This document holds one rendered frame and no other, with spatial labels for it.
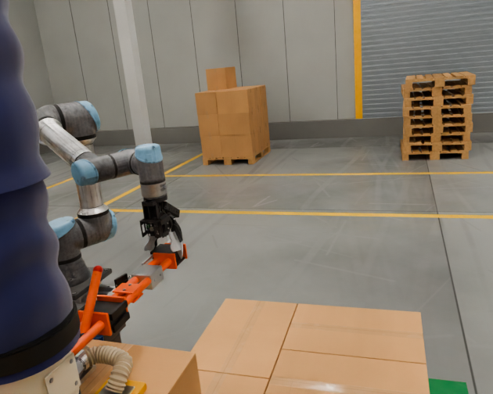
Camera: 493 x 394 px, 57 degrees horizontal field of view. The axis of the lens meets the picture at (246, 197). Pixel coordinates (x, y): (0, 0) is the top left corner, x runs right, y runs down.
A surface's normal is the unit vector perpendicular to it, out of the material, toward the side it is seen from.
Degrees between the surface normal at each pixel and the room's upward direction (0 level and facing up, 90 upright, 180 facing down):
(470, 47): 90
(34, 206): 107
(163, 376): 1
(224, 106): 90
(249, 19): 90
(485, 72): 90
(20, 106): 80
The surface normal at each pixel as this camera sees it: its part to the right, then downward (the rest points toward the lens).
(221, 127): -0.32, 0.30
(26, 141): 0.99, 0.11
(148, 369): -0.09, -0.95
